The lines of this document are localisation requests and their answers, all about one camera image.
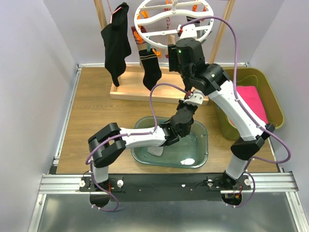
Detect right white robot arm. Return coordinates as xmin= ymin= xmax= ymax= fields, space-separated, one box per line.
xmin=168 ymin=38 xmax=275 ymax=189

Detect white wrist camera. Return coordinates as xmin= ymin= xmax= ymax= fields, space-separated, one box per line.
xmin=183 ymin=89 xmax=205 ymax=106
xmin=177 ymin=24 xmax=197 ymax=40

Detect wooden rack frame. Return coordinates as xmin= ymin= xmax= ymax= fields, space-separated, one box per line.
xmin=94 ymin=0 xmax=235 ymax=103

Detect clear plastic tub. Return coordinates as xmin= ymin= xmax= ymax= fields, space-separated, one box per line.
xmin=131 ymin=121 xmax=209 ymax=169

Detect black mounting base plate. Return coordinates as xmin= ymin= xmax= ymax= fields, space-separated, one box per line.
xmin=80 ymin=173 xmax=251 ymax=203

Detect black sock tan stripes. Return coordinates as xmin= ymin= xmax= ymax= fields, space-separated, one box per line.
xmin=139 ymin=49 xmax=162 ymax=90

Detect large black hanging cloth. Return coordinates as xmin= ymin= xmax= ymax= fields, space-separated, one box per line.
xmin=101 ymin=2 xmax=131 ymax=87

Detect aluminium rail frame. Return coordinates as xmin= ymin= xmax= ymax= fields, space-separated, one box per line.
xmin=29 ymin=67 xmax=309 ymax=232

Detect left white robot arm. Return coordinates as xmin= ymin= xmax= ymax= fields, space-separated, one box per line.
xmin=86 ymin=98 xmax=202 ymax=191

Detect white round clip hanger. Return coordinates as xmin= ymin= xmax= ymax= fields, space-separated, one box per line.
xmin=134 ymin=0 xmax=214 ymax=49

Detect olive green bin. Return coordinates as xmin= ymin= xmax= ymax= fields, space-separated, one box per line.
xmin=215 ymin=67 xmax=284 ymax=140

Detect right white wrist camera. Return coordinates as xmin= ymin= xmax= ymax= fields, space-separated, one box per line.
xmin=177 ymin=24 xmax=197 ymax=40

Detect beige purple striped sock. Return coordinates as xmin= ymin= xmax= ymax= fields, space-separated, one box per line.
xmin=131 ymin=26 xmax=147 ymax=54

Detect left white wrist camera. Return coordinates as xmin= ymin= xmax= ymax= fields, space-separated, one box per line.
xmin=183 ymin=89 xmax=205 ymax=106

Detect pink folded cloth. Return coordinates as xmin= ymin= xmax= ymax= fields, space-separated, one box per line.
xmin=237 ymin=86 xmax=268 ymax=124

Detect grey sock black stripes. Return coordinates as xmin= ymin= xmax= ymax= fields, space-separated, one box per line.
xmin=147 ymin=146 xmax=164 ymax=157

